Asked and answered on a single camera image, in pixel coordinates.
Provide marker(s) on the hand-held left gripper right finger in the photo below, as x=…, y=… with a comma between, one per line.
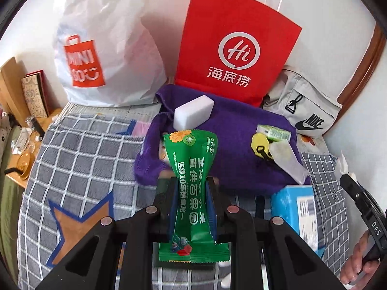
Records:
x=212, y=205

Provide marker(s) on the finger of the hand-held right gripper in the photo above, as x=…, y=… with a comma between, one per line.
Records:
x=349, y=184

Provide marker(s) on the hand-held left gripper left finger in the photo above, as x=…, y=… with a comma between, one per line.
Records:
x=172, y=201

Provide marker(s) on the white tissue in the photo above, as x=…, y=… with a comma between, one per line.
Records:
x=344, y=163

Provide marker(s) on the green snack packet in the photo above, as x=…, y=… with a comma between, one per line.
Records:
x=193, y=172

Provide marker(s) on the green tissue pack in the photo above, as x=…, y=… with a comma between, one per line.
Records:
x=276, y=133

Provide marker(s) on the person's right hand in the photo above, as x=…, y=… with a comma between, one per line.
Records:
x=356, y=262

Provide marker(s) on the blue tissue pack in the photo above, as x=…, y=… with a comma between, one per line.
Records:
x=290, y=211

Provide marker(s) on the translucent plastic packet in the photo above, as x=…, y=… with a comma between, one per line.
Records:
x=287, y=160

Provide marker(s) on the purple cloth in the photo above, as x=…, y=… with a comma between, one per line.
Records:
x=232, y=139

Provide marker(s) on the grey waist bag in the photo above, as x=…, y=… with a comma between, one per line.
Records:
x=317, y=108

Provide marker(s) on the white foam block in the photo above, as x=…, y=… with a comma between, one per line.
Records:
x=193, y=113

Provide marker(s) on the checked bed sheet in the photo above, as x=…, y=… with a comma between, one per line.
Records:
x=84, y=163

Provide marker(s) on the wooden headboard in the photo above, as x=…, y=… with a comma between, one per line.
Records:
x=372, y=63

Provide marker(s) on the amber glass dish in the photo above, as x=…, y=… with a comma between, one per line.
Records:
x=25, y=163

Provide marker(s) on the small black device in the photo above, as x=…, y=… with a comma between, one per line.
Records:
x=35, y=125

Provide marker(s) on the wooden nightstand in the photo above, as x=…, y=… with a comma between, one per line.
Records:
x=18, y=175

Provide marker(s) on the olive green cloth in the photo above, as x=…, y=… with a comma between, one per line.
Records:
x=7, y=211

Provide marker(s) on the patterned box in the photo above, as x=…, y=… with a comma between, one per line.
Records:
x=34, y=93

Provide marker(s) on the white plastic bag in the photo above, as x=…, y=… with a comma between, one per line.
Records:
x=115, y=36

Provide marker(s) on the red paper bag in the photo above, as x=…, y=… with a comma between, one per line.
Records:
x=235, y=21

